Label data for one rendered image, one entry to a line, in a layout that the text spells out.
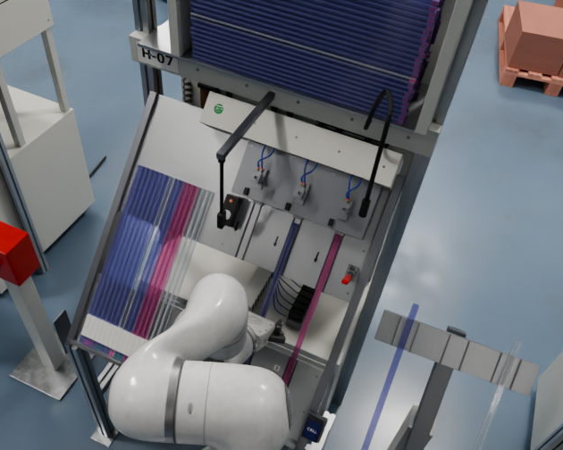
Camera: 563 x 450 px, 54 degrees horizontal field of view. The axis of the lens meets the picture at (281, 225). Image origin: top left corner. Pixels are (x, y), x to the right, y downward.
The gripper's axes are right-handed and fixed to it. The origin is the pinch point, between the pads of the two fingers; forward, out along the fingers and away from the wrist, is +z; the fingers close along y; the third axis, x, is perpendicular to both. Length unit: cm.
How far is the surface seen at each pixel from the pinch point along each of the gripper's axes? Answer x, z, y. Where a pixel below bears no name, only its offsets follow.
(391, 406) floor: 50, 86, -44
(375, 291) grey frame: -6.6, 36.9, -23.0
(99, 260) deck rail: 2.5, -0.7, 47.2
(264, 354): 8.3, -0.4, -3.7
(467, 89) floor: -95, 295, -28
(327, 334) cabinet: 11.1, 34.3, -14.0
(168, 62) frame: -53, 0, 42
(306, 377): 9.5, -0.6, -15.3
